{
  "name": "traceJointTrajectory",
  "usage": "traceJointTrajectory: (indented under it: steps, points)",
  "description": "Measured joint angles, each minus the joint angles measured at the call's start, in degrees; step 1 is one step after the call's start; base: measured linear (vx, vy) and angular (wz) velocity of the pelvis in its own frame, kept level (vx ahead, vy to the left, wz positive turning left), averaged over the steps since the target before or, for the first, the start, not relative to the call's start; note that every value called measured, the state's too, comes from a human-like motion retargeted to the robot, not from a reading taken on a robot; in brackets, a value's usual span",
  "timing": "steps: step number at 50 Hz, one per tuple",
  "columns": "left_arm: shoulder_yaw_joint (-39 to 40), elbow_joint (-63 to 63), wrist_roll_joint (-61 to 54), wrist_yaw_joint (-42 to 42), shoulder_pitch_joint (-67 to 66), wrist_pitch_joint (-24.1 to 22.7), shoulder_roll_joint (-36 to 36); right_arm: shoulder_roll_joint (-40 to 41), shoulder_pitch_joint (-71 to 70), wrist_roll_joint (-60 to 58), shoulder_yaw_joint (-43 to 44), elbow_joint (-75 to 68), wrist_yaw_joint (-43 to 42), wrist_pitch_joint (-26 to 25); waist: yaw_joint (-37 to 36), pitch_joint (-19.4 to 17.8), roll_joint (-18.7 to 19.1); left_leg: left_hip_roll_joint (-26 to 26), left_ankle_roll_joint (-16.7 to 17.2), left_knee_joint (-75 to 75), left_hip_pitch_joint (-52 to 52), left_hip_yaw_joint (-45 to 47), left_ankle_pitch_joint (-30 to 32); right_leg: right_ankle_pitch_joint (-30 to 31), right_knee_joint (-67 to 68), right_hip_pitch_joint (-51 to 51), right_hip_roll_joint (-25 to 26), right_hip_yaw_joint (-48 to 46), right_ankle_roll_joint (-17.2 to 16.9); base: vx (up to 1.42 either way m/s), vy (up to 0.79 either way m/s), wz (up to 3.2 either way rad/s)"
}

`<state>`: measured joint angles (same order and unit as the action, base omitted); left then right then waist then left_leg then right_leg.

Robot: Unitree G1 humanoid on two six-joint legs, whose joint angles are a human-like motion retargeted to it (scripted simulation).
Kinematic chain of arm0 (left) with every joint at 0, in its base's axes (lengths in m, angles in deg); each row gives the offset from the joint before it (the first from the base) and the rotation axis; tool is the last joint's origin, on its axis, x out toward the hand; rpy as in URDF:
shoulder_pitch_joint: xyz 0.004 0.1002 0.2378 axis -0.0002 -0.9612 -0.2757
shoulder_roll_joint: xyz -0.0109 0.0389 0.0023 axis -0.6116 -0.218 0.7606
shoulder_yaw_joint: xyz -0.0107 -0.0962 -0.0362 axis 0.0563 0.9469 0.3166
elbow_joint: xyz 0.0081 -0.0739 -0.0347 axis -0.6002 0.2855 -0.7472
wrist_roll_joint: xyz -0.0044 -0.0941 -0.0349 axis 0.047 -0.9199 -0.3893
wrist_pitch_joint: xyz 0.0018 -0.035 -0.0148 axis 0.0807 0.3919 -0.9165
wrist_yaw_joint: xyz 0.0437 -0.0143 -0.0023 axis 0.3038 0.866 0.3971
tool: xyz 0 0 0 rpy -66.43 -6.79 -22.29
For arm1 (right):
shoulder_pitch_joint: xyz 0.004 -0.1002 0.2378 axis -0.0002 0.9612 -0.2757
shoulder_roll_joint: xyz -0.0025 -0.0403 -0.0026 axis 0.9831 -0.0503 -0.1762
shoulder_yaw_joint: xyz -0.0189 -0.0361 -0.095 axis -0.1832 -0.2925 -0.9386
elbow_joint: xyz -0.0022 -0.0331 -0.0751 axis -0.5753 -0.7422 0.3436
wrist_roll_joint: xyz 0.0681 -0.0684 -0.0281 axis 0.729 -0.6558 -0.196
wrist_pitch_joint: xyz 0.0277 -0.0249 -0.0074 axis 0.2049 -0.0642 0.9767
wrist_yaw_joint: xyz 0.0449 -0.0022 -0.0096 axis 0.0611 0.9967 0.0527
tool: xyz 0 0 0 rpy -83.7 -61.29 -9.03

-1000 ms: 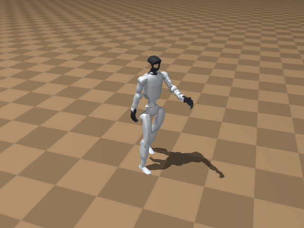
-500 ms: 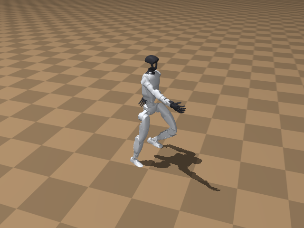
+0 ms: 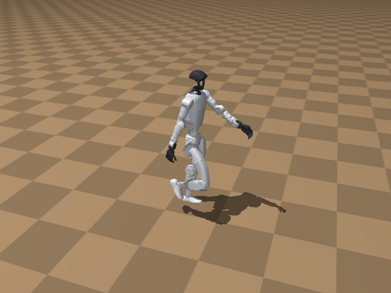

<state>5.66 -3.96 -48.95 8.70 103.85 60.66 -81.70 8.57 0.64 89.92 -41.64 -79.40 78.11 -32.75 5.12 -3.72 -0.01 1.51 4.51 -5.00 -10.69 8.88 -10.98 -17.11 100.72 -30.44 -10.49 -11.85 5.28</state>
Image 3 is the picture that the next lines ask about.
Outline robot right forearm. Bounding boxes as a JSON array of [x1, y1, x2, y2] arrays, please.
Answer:
[[169, 122, 184, 148]]

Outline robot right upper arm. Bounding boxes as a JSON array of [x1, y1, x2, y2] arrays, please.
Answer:
[[177, 96, 194, 129]]

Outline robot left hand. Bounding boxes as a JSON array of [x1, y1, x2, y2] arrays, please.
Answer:
[[236, 120, 253, 139]]

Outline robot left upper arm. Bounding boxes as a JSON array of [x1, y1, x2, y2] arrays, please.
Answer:
[[202, 90, 225, 115]]

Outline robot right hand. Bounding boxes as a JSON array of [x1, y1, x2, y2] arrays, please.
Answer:
[[166, 143, 177, 163]]

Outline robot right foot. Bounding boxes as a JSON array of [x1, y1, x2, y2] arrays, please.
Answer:
[[170, 179, 184, 200]]

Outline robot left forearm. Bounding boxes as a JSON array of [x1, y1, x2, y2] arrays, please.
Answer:
[[222, 109, 239, 128]]

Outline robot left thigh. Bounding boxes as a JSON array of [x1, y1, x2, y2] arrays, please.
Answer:
[[185, 136, 206, 176]]

